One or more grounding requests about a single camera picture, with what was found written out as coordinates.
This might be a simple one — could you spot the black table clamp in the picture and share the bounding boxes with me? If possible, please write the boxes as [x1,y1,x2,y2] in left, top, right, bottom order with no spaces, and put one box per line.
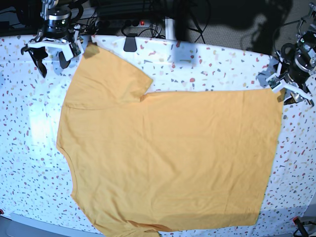
[123,33,137,52]

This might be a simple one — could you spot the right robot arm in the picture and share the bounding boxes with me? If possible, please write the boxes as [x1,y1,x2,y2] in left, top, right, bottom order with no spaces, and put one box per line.
[21,0,85,78]

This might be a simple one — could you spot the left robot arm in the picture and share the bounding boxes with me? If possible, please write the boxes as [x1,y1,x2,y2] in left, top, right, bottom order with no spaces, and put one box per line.
[266,2,316,107]

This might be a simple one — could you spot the red-handled clamp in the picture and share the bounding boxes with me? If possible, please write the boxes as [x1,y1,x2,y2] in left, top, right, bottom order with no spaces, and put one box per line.
[293,217,309,237]

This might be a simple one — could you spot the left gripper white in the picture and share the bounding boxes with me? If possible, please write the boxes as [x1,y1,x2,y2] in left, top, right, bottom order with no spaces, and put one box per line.
[266,62,315,107]

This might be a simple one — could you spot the black power strip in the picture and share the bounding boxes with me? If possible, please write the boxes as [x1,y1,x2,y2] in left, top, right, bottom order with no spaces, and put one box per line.
[100,19,151,28]

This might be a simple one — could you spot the yellow T-shirt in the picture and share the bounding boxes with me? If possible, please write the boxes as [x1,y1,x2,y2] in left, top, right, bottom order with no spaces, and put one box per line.
[56,44,283,237]

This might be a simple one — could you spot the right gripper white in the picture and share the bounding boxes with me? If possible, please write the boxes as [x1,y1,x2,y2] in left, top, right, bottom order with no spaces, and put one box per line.
[27,22,82,79]

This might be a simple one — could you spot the aluminium frame post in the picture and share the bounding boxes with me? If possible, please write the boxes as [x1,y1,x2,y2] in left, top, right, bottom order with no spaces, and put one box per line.
[164,17,176,40]

